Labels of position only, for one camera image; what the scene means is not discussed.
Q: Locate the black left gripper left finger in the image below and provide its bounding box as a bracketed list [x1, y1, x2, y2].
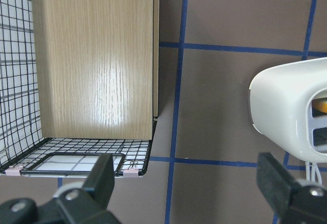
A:
[1, 154, 120, 223]

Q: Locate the white toaster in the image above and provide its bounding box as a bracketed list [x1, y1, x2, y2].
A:
[249, 58, 326, 163]

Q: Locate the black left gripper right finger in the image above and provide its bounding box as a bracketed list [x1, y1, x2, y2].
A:
[256, 153, 326, 223]

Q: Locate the wire and wood basket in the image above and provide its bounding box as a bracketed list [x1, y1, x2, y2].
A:
[0, 0, 160, 178]

